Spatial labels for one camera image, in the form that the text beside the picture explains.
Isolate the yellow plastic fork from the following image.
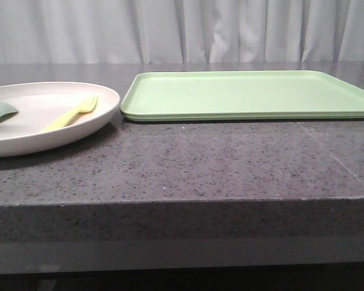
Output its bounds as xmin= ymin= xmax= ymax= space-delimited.
xmin=39 ymin=95 xmax=98 ymax=133

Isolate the cream round plate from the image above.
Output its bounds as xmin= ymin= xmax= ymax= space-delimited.
xmin=0 ymin=82 xmax=120 ymax=157

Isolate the light green plastic tray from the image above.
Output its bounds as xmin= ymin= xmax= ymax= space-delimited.
xmin=120 ymin=70 xmax=364 ymax=122

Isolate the white pleated curtain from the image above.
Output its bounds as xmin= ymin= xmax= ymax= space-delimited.
xmin=0 ymin=1 xmax=364 ymax=64

